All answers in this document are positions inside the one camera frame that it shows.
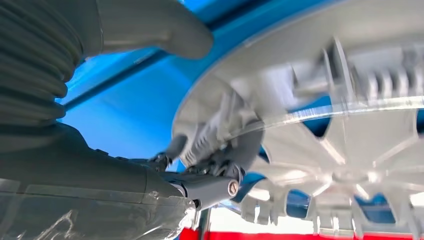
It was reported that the red barrier belt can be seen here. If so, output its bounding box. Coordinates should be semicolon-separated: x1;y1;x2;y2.
178;226;415;240

